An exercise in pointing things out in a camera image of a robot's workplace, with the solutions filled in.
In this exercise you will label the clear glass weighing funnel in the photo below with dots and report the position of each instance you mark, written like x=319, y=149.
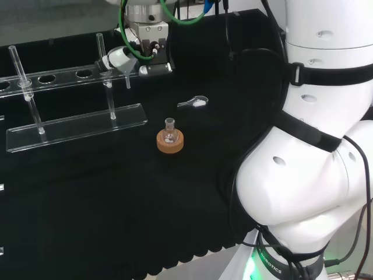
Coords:
x=198, y=101

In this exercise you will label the clear acrylic funnel stand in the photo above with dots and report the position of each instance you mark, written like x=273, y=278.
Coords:
x=75, y=125

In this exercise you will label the black bench cloth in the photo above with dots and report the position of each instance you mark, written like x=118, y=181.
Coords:
x=116, y=198

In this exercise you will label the black tripod pole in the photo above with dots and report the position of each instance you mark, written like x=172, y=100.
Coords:
x=217, y=8

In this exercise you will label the small round-bottom glass flask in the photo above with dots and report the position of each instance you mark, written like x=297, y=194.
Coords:
x=169, y=132

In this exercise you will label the translucent plastic funnel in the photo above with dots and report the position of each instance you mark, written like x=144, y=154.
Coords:
x=128, y=73

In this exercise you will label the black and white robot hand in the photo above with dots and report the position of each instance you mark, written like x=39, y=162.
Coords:
x=156, y=51

